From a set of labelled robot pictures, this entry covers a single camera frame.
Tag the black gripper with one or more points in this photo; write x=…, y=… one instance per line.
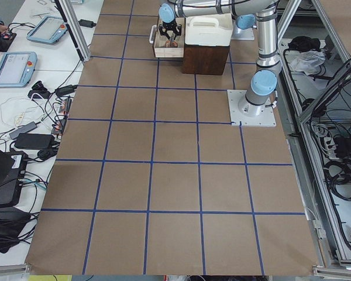
x=169, y=29

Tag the grey orange scissors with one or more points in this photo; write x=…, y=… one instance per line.
x=171, y=43

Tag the wooden drawer with white handle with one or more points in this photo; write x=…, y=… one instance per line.
x=168, y=39

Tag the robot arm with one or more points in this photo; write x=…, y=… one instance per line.
x=268, y=66

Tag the dark wooden drawer cabinet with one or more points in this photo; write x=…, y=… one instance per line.
x=205, y=60

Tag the person hand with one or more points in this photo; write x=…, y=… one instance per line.
x=3, y=28

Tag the white plastic bin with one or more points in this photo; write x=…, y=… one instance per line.
x=211, y=30

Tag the far blue teach pendant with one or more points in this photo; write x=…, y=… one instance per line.
x=48, y=31

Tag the blue teach pendant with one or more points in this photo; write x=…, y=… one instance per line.
x=48, y=31
x=16, y=69

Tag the white crumpled cloth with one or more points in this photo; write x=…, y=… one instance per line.
x=308, y=62

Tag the near blue teach pendant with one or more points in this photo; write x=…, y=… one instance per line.
x=16, y=69

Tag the black power adapter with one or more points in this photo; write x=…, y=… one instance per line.
x=34, y=141

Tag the black laptop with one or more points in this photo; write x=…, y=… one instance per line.
x=12, y=171

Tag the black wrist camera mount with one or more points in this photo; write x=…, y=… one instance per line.
x=160, y=28

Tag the aluminium frame post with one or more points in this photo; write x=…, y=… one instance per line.
x=66, y=11

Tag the aluminium side frame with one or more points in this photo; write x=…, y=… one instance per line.
x=319, y=110

